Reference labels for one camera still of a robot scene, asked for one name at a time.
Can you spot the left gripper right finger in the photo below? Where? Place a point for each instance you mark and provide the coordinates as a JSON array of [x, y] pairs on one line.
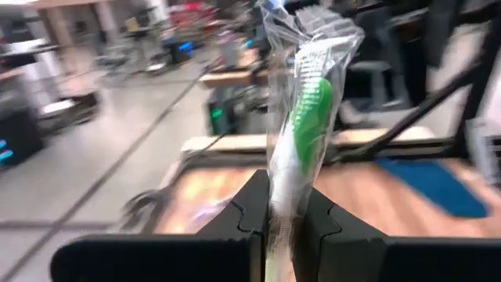
[[391, 262]]

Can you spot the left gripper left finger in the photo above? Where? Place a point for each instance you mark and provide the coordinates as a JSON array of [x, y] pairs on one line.
[[176, 258]]

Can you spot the green white toothbrush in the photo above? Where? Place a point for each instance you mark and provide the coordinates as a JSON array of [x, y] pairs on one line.
[[313, 117]]

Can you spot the blue cloth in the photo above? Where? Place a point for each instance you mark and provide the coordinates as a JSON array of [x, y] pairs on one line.
[[430, 184]]

